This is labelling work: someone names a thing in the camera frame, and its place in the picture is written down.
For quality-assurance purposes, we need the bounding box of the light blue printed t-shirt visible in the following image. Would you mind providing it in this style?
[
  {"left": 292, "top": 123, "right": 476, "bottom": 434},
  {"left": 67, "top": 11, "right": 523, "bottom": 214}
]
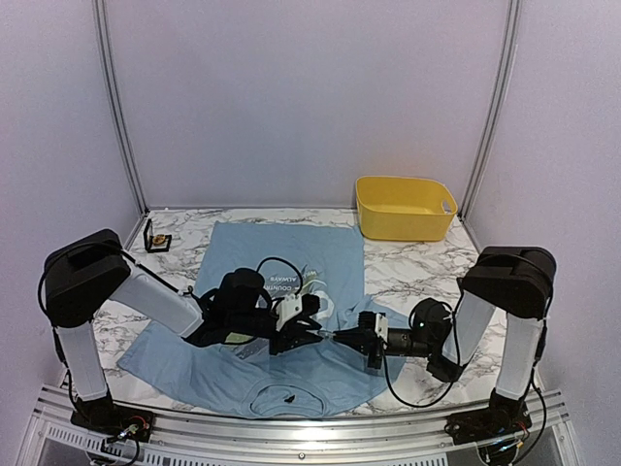
[{"left": 117, "top": 220, "right": 413, "bottom": 418}]

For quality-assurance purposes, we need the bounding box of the black display case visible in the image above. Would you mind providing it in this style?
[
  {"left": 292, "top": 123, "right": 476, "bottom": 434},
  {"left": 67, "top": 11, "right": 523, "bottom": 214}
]
[{"left": 143, "top": 218, "right": 173, "bottom": 253}]

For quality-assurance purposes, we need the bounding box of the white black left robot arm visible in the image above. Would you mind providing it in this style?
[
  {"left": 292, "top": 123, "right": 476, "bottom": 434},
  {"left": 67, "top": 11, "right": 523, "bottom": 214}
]
[{"left": 37, "top": 229, "right": 321, "bottom": 437}]

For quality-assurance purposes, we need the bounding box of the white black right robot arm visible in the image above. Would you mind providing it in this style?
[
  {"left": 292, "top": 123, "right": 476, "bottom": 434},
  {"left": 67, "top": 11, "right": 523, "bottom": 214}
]
[{"left": 333, "top": 247, "right": 557, "bottom": 441}]

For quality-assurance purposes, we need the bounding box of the yellow plastic basket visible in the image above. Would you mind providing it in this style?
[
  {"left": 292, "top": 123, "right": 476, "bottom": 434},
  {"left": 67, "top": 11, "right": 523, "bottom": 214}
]
[{"left": 355, "top": 176, "right": 458, "bottom": 242}]

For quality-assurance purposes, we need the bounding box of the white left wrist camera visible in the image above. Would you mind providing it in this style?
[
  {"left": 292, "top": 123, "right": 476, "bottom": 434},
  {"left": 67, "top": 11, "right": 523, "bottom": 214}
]
[{"left": 276, "top": 293, "right": 320, "bottom": 326}]

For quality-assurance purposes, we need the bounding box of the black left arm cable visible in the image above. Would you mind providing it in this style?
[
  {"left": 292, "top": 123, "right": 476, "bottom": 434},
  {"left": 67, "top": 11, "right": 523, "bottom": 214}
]
[{"left": 183, "top": 256, "right": 321, "bottom": 341}]

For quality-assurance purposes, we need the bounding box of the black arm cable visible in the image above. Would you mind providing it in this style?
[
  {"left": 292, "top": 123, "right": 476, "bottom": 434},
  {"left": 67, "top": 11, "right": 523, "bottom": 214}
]
[
  {"left": 183, "top": 256, "right": 321, "bottom": 341},
  {"left": 382, "top": 300, "right": 549, "bottom": 438}
]

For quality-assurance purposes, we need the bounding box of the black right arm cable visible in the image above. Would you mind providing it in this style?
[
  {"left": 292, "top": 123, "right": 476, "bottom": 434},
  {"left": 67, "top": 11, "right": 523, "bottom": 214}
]
[{"left": 382, "top": 300, "right": 549, "bottom": 438}]

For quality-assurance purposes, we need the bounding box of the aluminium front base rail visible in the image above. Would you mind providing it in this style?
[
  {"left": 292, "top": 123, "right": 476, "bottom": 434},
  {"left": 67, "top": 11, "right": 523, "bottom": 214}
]
[{"left": 16, "top": 385, "right": 583, "bottom": 465}]

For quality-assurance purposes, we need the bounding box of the aluminium frame post right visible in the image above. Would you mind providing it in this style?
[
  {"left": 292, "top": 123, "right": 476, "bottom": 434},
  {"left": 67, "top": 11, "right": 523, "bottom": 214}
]
[{"left": 459, "top": 0, "right": 523, "bottom": 222}]

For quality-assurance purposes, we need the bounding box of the aluminium frame post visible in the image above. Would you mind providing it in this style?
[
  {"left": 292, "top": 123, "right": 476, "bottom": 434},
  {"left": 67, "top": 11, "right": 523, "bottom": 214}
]
[
  {"left": 91, "top": 0, "right": 149, "bottom": 216},
  {"left": 459, "top": 0, "right": 523, "bottom": 222}
]

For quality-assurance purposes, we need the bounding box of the aluminium frame post left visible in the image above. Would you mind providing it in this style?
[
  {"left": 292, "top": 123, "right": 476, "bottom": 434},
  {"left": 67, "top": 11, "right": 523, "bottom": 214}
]
[{"left": 91, "top": 0, "right": 149, "bottom": 216}]

